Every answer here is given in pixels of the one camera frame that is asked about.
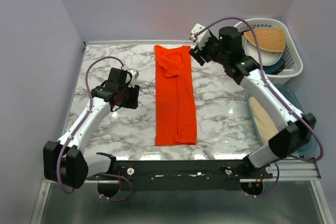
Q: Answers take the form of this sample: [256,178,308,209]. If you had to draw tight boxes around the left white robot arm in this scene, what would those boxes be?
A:
[43,68,140,189]

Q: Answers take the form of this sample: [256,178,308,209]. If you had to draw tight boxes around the beige folded cloth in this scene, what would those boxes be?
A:
[248,97,279,144]

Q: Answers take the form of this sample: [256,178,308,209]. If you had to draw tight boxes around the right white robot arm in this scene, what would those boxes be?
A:
[190,24,316,178]

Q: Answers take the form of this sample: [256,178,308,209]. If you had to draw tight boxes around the orange t shirt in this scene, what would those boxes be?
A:
[154,45,197,146]

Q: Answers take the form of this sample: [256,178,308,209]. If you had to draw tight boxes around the white plate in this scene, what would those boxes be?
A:
[244,39,282,66]

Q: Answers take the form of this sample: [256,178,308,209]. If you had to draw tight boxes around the white plastic basket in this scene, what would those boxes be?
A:
[247,18,303,84]

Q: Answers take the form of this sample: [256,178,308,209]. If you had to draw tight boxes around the teal bowl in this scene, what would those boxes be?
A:
[263,58,285,75]

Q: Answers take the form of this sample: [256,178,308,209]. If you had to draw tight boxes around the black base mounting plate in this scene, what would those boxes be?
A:
[91,159,272,200]

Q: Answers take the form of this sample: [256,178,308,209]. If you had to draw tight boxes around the aluminium rail frame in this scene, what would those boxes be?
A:
[31,159,332,223]

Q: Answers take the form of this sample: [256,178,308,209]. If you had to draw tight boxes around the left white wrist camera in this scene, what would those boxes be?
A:
[126,69,139,88]

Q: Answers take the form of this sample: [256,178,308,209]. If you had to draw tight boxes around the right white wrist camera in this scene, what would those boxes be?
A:
[190,23,213,50]

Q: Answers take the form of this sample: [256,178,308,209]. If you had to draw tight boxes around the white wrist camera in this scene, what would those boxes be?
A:
[126,69,139,88]
[190,23,213,50]

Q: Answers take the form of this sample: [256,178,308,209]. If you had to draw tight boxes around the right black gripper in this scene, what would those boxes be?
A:
[187,33,227,67]

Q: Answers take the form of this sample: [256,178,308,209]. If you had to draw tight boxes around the teal plastic bin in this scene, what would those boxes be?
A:
[246,84,317,158]

